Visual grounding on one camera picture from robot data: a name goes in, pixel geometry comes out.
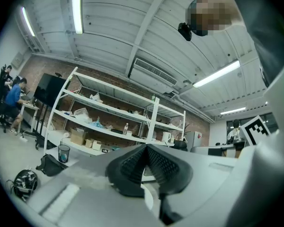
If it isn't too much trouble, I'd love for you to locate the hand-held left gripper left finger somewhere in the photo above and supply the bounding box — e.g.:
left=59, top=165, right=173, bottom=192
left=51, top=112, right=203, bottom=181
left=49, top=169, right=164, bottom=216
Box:
left=106, top=144, right=148, bottom=198

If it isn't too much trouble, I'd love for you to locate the black screen on stand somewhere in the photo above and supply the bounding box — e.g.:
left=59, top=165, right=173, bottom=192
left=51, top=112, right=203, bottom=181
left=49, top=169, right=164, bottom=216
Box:
left=34, top=73, right=67, bottom=141

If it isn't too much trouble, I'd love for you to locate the wide white metal shelving unit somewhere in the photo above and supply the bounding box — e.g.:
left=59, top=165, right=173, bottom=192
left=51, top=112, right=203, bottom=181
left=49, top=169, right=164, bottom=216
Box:
left=44, top=67, right=160, bottom=156

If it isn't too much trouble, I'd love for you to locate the gray wall panel box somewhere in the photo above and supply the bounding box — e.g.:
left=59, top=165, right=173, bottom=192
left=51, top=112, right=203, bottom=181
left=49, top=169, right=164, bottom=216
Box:
left=10, top=52, right=25, bottom=69

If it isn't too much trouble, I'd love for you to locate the small clear plastic bag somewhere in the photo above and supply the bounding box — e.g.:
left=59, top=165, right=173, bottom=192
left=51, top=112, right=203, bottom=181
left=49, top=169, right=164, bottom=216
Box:
left=89, top=92, right=103, bottom=103

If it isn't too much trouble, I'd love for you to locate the black oval equipment case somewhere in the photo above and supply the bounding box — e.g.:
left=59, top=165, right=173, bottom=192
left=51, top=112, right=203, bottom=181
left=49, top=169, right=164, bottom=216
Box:
left=12, top=168, right=39, bottom=202

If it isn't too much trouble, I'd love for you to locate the white desk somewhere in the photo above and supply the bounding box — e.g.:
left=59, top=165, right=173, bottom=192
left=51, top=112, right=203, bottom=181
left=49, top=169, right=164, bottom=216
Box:
left=18, top=101, right=40, bottom=134

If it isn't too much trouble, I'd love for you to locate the large cardboard box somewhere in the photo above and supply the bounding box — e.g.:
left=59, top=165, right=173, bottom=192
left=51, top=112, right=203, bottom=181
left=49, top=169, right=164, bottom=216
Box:
left=70, top=127, right=88, bottom=146

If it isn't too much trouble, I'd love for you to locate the black backpack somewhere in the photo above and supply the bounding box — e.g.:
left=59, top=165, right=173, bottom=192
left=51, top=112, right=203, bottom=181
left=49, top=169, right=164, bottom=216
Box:
left=35, top=153, right=68, bottom=177

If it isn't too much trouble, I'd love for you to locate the black office chair with armrests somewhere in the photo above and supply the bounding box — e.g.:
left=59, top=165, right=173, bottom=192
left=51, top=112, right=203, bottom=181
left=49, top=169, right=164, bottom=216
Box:
left=174, top=140, right=188, bottom=151

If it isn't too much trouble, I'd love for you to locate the black mesh waste bin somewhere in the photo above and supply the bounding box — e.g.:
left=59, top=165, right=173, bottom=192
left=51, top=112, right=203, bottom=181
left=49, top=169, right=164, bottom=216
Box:
left=57, top=144, right=71, bottom=163

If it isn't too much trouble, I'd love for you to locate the white plastic bag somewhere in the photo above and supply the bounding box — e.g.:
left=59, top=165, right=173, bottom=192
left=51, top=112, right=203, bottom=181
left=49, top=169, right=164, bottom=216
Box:
left=72, top=107, right=93, bottom=123

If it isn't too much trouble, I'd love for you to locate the narrow white metal shelving unit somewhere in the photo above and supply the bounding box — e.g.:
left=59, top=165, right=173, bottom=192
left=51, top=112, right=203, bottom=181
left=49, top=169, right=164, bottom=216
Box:
left=153, top=97, right=187, bottom=148

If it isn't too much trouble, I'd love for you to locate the white kettle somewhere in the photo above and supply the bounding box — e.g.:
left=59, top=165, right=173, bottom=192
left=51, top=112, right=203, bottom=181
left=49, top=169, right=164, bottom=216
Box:
left=161, top=131, right=172, bottom=144

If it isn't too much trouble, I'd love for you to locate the pile of blue gloves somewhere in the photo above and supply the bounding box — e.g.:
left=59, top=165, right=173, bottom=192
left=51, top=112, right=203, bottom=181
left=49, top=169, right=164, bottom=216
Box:
left=88, top=116, right=105, bottom=129

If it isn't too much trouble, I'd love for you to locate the black head-worn camera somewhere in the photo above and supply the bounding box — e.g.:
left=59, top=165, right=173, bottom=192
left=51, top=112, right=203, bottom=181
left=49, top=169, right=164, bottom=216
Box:
left=177, top=22, right=193, bottom=42

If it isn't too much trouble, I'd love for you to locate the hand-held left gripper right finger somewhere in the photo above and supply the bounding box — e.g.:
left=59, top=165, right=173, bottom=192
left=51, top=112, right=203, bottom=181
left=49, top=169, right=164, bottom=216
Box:
left=146, top=144, right=194, bottom=196

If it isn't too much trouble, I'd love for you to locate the person's body in dark clothes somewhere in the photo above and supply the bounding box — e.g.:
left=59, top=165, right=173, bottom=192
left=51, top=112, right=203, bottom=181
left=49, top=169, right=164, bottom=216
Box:
left=186, top=0, right=284, bottom=87

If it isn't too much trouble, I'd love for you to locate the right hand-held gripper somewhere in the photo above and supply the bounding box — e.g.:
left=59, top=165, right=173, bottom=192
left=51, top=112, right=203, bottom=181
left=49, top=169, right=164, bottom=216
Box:
left=191, top=115, right=271, bottom=158

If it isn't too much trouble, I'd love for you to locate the gray refrigerator with red sticker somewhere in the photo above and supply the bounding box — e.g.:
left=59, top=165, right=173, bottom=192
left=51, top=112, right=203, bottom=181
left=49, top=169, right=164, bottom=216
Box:
left=186, top=131, right=203, bottom=152

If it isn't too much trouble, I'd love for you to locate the ceiling tube light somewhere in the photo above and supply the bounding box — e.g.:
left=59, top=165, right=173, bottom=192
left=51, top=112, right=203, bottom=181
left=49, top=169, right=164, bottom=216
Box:
left=220, top=106, right=247, bottom=115
left=192, top=60, right=241, bottom=89
left=72, top=0, right=84, bottom=35
left=21, top=7, right=36, bottom=37

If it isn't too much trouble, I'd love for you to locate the white ceiling air conditioner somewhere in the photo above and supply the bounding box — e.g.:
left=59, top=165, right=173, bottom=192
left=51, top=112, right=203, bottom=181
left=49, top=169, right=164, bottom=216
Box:
left=128, top=57, right=178, bottom=87

